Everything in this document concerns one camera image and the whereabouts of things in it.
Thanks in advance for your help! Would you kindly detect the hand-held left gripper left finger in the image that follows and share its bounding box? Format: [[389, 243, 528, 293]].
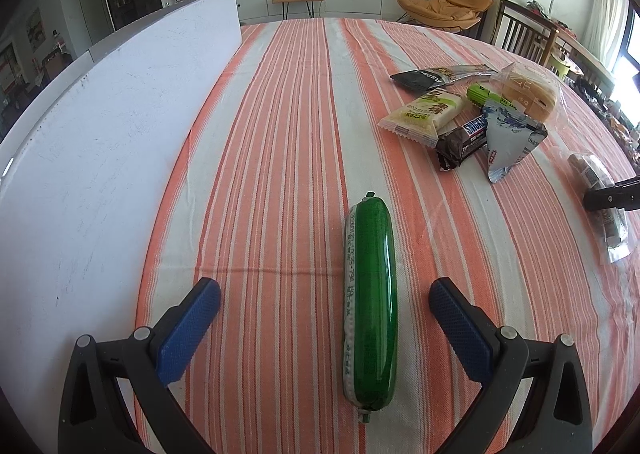
[[57, 277, 222, 454]]

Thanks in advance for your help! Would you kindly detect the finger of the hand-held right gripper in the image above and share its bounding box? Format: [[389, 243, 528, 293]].
[[582, 176, 640, 213]]

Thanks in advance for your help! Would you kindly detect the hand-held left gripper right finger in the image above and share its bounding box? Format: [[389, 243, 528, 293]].
[[428, 277, 593, 454]]

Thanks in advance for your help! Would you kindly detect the dark snack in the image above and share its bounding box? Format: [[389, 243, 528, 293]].
[[568, 152, 636, 265]]

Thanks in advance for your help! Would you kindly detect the green sausage stick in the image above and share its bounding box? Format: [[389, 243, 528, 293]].
[[342, 191, 398, 426]]

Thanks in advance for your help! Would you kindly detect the long black candy packet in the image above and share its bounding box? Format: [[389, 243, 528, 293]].
[[390, 64, 501, 94]]

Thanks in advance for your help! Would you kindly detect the blue white triangular packet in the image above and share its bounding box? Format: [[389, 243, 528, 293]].
[[482, 101, 549, 185]]

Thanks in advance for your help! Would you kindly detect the bread in clear bag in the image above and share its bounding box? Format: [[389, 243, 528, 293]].
[[492, 61, 563, 125]]

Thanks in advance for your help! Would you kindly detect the green stool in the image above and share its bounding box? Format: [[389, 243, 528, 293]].
[[547, 56, 583, 82]]

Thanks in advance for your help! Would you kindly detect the wooden dining table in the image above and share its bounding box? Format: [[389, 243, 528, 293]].
[[525, 4, 616, 84]]

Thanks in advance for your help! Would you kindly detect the brown chocolate bar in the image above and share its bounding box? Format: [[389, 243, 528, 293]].
[[435, 115, 493, 172]]

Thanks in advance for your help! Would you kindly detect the small green snack packet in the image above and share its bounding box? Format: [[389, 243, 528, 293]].
[[466, 84, 523, 109]]

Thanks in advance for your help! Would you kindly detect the white sheer curtain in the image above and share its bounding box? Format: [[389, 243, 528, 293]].
[[580, 0, 636, 79]]

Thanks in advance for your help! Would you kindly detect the dark wooden dining chair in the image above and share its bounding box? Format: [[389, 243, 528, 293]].
[[490, 0, 561, 65]]

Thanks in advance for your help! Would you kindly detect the white board panel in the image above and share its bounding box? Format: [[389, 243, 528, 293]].
[[0, 0, 242, 435]]

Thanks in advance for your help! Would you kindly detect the orange striped tablecloth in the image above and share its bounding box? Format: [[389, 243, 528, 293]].
[[132, 18, 640, 454]]

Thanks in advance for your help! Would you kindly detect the yellow green cake packet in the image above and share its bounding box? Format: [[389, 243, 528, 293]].
[[378, 88, 476, 149]]

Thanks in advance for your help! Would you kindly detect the orange lounge chair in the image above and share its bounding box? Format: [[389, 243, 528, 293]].
[[396, 0, 495, 39]]

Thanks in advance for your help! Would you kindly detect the white television cabinet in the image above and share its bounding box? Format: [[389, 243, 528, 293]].
[[235, 0, 385, 24]]

